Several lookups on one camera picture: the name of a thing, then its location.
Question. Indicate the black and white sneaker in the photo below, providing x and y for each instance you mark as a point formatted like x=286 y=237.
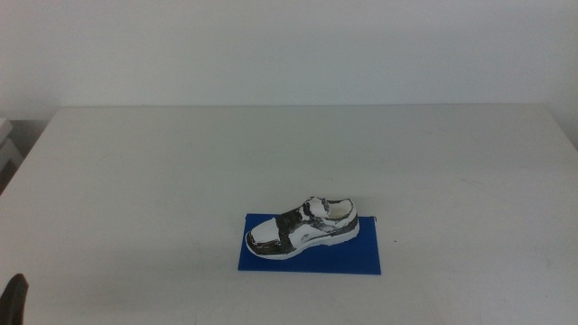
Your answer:
x=300 y=230

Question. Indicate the blue rectangular mat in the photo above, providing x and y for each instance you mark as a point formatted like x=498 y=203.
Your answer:
x=347 y=257

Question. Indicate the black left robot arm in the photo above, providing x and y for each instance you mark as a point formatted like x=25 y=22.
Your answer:
x=13 y=300

